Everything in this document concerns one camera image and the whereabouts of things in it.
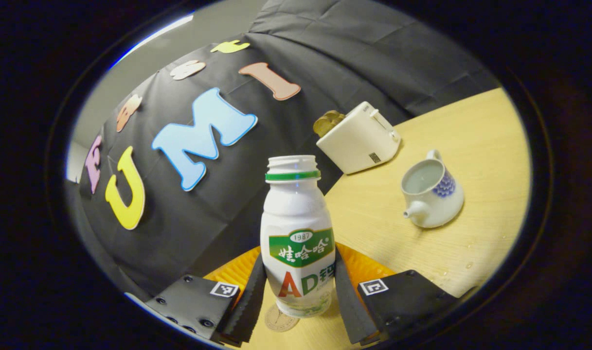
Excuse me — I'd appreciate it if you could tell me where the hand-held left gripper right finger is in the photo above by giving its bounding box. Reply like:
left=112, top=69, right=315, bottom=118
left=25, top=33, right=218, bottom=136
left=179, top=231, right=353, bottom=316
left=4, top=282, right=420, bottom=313
left=334, top=242, right=461, bottom=347

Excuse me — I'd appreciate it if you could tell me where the round wooden coaster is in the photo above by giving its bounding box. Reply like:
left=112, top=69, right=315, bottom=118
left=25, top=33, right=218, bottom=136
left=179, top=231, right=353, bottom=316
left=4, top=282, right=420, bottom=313
left=264, top=304, right=301, bottom=333

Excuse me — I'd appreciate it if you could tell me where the white water bottle green label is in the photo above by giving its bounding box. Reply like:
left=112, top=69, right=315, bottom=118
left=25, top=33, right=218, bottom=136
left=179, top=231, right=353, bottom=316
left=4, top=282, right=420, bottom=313
left=260, top=155, right=336, bottom=318

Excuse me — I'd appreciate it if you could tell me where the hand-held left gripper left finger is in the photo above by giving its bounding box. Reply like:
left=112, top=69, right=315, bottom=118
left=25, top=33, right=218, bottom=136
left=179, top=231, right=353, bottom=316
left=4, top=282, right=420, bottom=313
left=144, top=245, right=268, bottom=348

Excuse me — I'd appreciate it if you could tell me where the white blue-patterned teacup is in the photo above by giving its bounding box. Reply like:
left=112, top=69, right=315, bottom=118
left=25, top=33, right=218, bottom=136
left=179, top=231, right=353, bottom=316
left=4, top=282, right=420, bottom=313
left=401, top=149, right=465, bottom=229

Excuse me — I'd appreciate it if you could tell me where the white toaster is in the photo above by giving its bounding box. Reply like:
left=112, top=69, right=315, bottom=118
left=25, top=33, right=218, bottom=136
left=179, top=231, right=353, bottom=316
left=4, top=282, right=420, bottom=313
left=316, top=101, right=402, bottom=175

